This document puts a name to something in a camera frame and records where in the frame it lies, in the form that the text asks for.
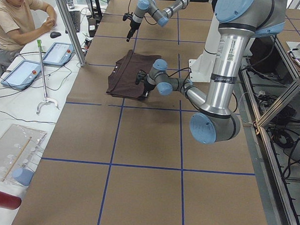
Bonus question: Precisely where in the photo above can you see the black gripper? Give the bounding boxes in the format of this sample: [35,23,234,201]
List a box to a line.
[142,78,155,98]
[127,20,140,41]

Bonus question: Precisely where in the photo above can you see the aluminium frame post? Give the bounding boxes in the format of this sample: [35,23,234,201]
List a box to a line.
[55,0,86,67]

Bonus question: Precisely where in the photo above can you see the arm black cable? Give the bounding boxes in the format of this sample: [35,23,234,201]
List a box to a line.
[165,66,193,95]

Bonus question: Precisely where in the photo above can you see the black cable bundle on floor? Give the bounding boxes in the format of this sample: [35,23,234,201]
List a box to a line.
[251,88,300,183]

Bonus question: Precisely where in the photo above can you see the metal reacher grabber tool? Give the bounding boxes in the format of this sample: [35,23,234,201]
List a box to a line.
[36,39,59,115]

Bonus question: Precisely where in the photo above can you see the clear plastic document sleeve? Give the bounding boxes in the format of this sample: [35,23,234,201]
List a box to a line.
[0,124,47,186]

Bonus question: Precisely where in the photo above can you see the red bottle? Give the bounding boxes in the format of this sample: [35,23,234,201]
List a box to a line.
[0,191,22,210]

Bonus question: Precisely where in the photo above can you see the light blue plastic cup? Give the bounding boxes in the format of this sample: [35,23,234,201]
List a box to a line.
[12,168,34,186]

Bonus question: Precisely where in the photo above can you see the seated man in beige shirt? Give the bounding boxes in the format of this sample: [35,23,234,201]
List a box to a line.
[0,0,56,72]

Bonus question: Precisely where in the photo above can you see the aluminium table frame rails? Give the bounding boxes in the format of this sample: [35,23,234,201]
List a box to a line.
[235,31,300,225]

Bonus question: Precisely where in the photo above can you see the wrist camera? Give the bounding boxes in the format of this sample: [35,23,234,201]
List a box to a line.
[135,69,148,85]
[123,12,133,21]

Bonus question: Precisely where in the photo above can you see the near blue teach pendant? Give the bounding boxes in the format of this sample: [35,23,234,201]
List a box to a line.
[0,60,41,90]

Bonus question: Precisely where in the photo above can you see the far blue teach pendant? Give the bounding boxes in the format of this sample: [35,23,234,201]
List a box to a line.
[43,42,74,67]

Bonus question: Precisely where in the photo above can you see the wooden dowel stick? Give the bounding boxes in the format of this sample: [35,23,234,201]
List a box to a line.
[1,136,32,182]

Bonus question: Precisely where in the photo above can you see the black keyboard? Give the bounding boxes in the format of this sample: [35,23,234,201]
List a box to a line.
[69,10,81,33]

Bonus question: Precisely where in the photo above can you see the dark brown t-shirt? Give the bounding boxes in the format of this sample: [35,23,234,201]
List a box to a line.
[106,50,161,100]

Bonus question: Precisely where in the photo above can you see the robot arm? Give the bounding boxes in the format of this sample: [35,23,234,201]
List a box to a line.
[123,0,190,42]
[142,0,287,144]

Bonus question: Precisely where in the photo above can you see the blue teach pendant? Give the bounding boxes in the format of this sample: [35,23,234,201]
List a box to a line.
[0,60,41,90]
[43,42,74,67]

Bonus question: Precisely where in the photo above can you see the black computer mouse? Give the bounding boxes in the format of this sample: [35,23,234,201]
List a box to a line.
[50,31,62,38]

